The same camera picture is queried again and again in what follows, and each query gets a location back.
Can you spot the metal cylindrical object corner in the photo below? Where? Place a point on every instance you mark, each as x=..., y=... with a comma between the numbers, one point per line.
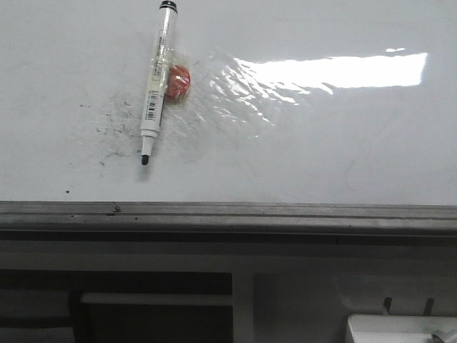
x=439, y=336

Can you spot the grey aluminium whiteboard frame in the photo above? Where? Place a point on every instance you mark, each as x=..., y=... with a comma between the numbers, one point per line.
x=230, y=218

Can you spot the red round magnet taped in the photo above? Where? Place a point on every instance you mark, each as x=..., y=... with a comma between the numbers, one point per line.
x=178, y=83

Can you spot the white black-tipped whiteboard marker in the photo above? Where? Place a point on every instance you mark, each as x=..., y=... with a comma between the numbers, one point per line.
x=157, y=79

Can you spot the white box with hooks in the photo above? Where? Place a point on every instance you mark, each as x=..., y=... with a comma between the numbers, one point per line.
x=386, y=327

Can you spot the white vertical post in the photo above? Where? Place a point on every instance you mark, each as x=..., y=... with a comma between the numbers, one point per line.
x=242, y=303

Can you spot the white horizontal bar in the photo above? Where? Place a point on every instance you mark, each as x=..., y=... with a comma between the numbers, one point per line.
x=158, y=299

